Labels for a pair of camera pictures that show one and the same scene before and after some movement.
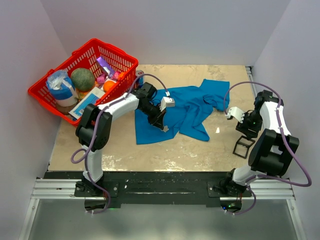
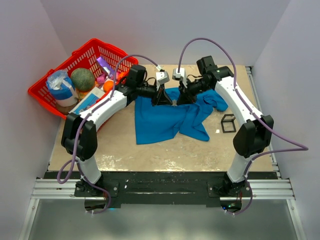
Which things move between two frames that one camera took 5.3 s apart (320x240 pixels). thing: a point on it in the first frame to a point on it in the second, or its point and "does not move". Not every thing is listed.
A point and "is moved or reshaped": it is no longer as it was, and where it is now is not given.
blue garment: x=192 y=105 does not move
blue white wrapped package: x=60 y=87 does not move
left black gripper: x=157 y=120 to x=161 y=98
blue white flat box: x=91 y=98 does not move
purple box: x=104 y=66 does not move
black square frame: x=241 y=147 is moved or reshaped
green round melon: x=82 y=79 does not move
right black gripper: x=243 y=127 to x=186 y=96
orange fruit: x=107 y=85 does not move
